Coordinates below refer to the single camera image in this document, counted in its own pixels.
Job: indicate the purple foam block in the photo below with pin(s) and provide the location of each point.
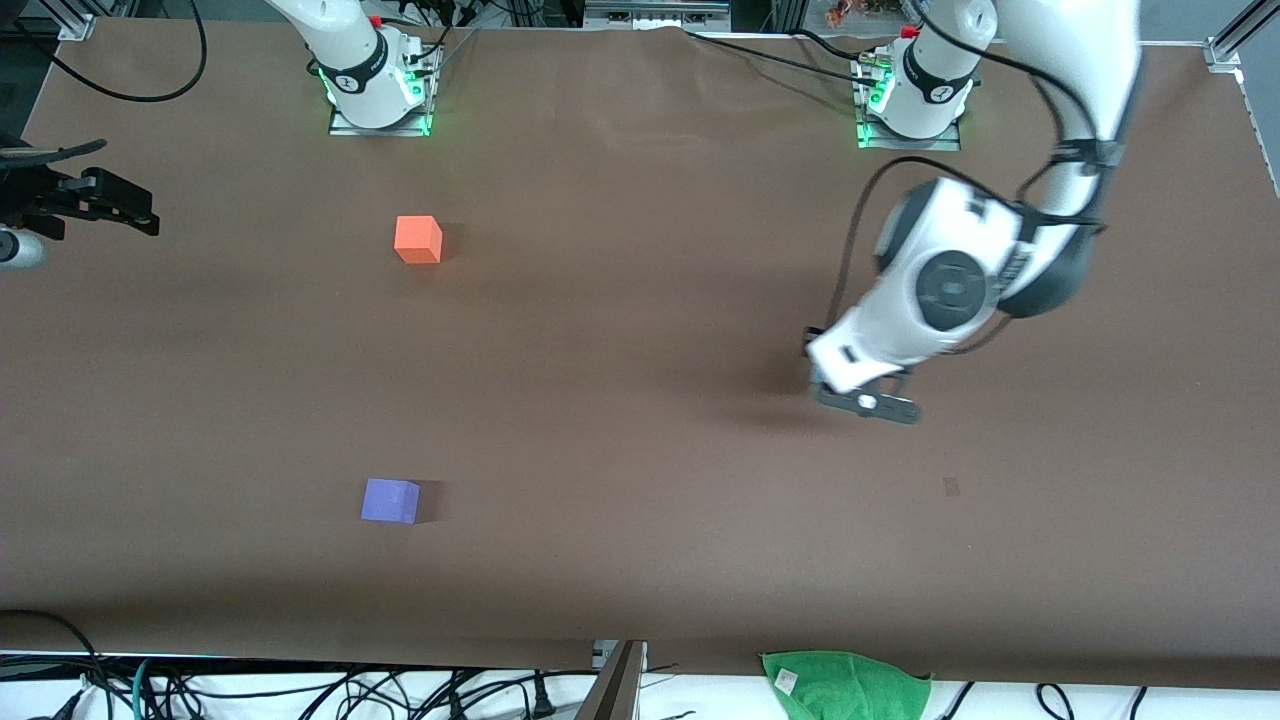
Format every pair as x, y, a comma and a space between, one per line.
388, 502

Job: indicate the orange foam block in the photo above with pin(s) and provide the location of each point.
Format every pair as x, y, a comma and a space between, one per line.
417, 240

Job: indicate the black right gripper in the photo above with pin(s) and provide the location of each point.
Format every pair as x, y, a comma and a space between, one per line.
42, 197

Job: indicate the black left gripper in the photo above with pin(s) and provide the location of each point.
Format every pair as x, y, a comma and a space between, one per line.
812, 330

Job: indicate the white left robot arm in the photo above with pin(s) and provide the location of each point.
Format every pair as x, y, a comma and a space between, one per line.
900, 330

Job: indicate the grey metal box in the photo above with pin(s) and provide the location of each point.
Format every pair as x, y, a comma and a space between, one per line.
655, 14

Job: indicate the dark slanted stand post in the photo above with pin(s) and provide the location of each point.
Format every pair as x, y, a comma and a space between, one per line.
612, 695

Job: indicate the green cloth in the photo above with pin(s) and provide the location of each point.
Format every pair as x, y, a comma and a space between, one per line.
845, 690

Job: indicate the aluminium frame corner post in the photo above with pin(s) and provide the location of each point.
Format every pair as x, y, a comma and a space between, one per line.
78, 20
1235, 35

